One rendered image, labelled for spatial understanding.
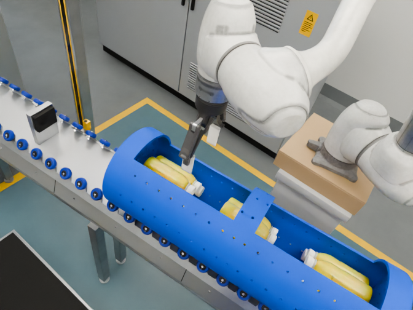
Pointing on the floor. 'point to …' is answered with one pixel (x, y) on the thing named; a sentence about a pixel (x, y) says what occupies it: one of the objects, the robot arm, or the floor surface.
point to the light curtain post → (76, 58)
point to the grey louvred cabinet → (145, 62)
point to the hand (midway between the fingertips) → (200, 153)
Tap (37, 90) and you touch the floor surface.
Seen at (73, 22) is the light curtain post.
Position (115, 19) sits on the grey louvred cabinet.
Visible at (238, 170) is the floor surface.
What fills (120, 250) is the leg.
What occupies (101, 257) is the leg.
